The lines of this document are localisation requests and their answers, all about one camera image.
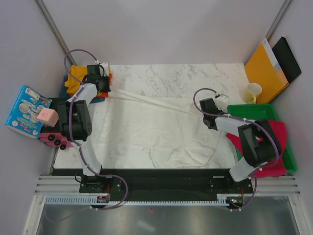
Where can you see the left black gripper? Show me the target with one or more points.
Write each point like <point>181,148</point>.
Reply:
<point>107,89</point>

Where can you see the white t shirt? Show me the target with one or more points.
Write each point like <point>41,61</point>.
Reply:
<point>163,123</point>

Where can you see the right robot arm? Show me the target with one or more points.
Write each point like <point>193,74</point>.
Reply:
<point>261,141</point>

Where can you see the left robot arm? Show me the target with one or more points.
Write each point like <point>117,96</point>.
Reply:
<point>83,84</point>

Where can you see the mustard yellow folded shirt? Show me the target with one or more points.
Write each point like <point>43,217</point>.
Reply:
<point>77,71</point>

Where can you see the blue folded shirt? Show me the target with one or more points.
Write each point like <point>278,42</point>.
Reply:
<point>64,90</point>

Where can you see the green plastic tray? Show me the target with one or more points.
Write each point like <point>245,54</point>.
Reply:
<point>266,111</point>

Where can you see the yellow mug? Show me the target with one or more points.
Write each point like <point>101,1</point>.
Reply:
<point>252,91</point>

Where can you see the pink cube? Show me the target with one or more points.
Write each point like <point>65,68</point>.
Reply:
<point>48,117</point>

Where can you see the black and pink case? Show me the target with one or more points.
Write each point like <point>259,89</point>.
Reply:
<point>52,136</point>

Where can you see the orange envelope folder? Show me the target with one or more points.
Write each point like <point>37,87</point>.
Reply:
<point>263,68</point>

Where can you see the magenta t shirt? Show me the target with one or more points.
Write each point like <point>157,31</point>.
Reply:
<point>281,135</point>

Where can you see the blue printed box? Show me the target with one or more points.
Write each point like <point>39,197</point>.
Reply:
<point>23,116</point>

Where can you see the black flat box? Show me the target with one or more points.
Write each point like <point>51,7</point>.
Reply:
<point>286,59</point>

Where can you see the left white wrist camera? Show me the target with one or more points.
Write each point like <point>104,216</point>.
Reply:
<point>105,69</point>

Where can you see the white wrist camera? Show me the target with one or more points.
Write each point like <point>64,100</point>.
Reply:
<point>105,69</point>
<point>221,101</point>

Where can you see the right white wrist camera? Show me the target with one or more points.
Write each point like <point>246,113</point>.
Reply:
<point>221,101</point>

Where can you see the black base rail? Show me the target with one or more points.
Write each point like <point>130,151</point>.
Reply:
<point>160,184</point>

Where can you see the white cable duct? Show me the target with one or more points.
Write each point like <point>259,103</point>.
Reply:
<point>94,200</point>

